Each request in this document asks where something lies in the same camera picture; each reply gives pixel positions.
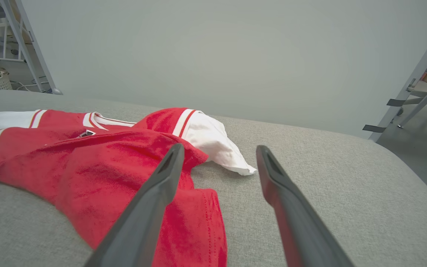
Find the white floor cable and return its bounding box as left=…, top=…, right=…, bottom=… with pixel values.
left=13, top=81, right=48, bottom=92

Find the white metal frame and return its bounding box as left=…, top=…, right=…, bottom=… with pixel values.
left=0, top=0, right=63, bottom=95

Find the grey metal frame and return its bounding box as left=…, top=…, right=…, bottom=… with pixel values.
left=368, top=13, right=427, bottom=143

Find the red and white basketball jersey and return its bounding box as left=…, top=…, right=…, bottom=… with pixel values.
left=0, top=108, right=258, bottom=267

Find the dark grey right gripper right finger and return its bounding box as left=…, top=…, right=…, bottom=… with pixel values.
left=256, top=145, right=355, bottom=267

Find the grey office chair base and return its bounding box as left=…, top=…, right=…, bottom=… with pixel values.
left=397, top=93, right=427, bottom=116

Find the white ladder rack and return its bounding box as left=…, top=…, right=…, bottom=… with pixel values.
left=0, top=20, right=27, bottom=62

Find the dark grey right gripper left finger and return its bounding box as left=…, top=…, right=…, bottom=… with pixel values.
left=84, top=143, right=185, bottom=267

